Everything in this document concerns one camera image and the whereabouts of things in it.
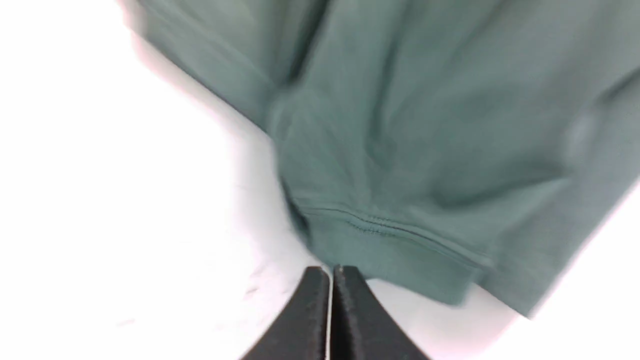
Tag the green long-sleeved shirt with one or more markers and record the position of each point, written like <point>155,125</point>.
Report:
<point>434,144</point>

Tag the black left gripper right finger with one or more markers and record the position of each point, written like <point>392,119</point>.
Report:
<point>361,329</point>

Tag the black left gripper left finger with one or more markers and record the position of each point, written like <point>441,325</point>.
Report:
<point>300,330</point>

